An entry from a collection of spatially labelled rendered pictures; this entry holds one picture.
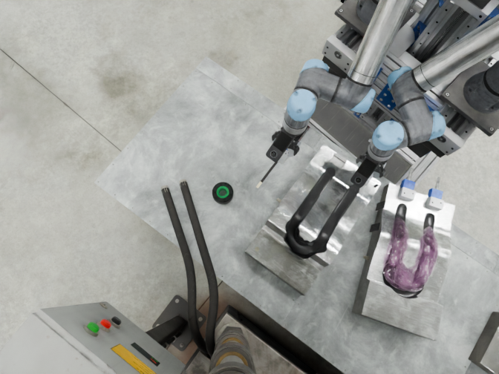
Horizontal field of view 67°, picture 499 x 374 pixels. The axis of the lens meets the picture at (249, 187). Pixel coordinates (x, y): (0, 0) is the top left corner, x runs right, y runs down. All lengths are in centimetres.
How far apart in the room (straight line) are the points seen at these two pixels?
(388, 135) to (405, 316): 64
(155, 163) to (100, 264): 98
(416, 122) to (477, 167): 169
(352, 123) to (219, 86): 96
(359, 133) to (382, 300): 117
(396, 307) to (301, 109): 76
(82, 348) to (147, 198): 80
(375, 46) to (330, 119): 124
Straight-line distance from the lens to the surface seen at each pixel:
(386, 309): 142
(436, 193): 159
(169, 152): 154
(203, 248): 134
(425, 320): 147
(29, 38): 306
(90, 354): 81
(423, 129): 114
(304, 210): 137
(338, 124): 230
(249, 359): 95
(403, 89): 118
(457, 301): 165
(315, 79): 112
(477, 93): 155
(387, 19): 108
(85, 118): 262
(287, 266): 138
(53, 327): 83
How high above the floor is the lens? 223
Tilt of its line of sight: 75 degrees down
